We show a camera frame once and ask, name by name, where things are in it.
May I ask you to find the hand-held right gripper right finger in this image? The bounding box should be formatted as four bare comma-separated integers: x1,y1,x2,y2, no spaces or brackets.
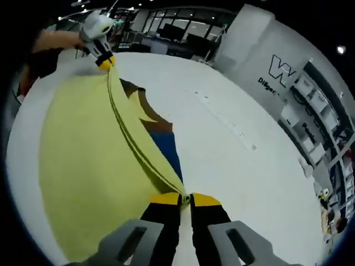
190,193,281,266

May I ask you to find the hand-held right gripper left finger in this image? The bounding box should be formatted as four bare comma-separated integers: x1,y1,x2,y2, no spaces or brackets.
97,192,183,266

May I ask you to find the yellow blue grey garment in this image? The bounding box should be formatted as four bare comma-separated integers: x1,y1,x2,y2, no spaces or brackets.
38,62,185,263

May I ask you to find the black computer monitor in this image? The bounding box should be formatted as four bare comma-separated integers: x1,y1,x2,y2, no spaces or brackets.
186,32,213,45
163,23,190,37

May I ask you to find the grey metal shelving rack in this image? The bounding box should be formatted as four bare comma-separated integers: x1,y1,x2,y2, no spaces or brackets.
288,59,355,211

